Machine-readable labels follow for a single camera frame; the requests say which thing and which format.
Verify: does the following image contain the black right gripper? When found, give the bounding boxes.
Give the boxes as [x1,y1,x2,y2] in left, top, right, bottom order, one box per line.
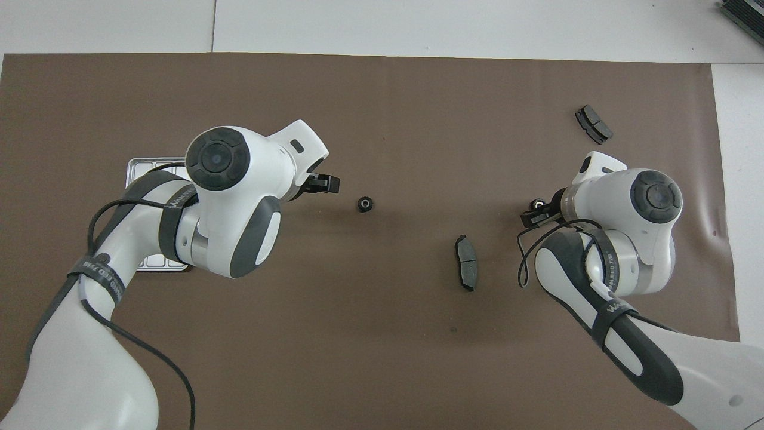
[520,190,565,229]

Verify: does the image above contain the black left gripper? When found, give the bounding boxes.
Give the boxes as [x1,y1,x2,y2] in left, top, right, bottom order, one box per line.
[289,174,341,202]

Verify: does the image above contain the silver metal compartment tray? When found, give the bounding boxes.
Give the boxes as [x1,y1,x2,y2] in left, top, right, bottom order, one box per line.
[122,157,195,273]

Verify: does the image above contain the long grey brake pad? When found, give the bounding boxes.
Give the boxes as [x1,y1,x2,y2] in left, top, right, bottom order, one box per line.
[455,234,479,293]

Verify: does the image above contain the short grey brake pad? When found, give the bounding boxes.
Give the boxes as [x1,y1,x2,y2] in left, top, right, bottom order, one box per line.
[574,105,614,145]

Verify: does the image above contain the brown paper table mat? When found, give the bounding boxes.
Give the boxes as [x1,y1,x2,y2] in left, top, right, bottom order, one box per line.
[0,53,751,430]

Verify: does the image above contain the black ribbed device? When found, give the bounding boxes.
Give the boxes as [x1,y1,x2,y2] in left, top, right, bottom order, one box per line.
[719,0,764,30]

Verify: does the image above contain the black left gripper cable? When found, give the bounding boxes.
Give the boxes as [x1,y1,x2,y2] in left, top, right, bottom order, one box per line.
[87,160,198,430]

